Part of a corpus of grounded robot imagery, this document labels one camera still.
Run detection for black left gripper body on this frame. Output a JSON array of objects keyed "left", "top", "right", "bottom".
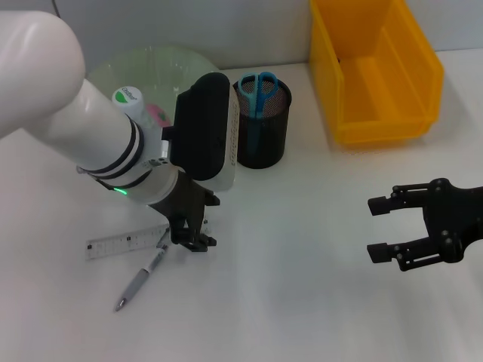
[{"left": 149, "top": 172, "right": 222, "bottom": 242}]

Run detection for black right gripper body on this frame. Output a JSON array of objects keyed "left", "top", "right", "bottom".
[{"left": 422, "top": 177, "right": 483, "bottom": 264}]

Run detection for grey clear pen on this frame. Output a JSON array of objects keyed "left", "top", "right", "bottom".
[{"left": 115, "top": 232, "right": 171, "bottom": 313}]

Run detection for clear plastic ruler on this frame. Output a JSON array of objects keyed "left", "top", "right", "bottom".
[{"left": 85, "top": 218, "right": 212, "bottom": 262}]

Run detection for pink peach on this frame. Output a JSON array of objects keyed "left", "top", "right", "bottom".
[{"left": 145, "top": 104, "right": 174, "bottom": 128}]

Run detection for clear green-label water bottle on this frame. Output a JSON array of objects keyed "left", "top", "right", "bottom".
[{"left": 111, "top": 86, "right": 152, "bottom": 128}]

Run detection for blue scissors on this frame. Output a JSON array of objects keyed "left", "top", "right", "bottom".
[{"left": 236, "top": 71, "right": 280, "bottom": 155}]

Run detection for black mesh pen holder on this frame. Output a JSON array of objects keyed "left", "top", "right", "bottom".
[{"left": 230, "top": 75, "right": 294, "bottom": 170}]

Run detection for green glass fruit plate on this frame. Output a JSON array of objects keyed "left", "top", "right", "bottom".
[{"left": 86, "top": 44, "right": 220, "bottom": 116}]

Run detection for yellow plastic bin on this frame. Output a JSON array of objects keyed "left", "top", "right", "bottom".
[{"left": 309, "top": 0, "right": 445, "bottom": 146}]

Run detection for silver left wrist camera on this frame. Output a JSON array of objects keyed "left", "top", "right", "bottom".
[{"left": 162, "top": 72, "right": 242, "bottom": 192}]

